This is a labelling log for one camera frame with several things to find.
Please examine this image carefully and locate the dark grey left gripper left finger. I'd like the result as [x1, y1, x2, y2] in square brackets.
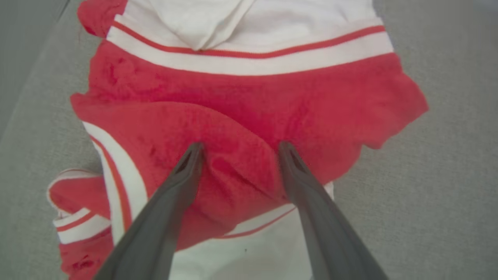
[93, 142, 204, 280]

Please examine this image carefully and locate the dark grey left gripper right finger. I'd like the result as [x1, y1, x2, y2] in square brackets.
[279, 141, 389, 280]

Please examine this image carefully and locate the red and white garment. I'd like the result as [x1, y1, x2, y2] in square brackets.
[47, 0, 429, 280]

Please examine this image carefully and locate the grey fabric sofa cushion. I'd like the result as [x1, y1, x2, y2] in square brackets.
[0, 0, 498, 280]

